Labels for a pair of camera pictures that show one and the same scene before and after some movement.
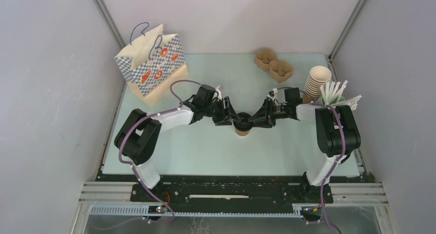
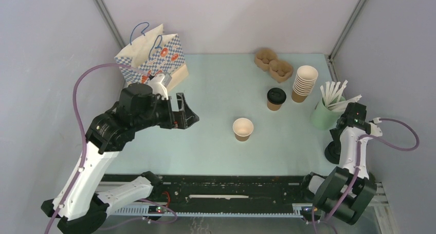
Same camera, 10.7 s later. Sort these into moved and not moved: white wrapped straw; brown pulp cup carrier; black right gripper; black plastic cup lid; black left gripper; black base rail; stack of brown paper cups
Moved: stack of brown paper cups; black right gripper; black left gripper; black plastic cup lid
Not moved: brown pulp cup carrier; white wrapped straw; black base rail
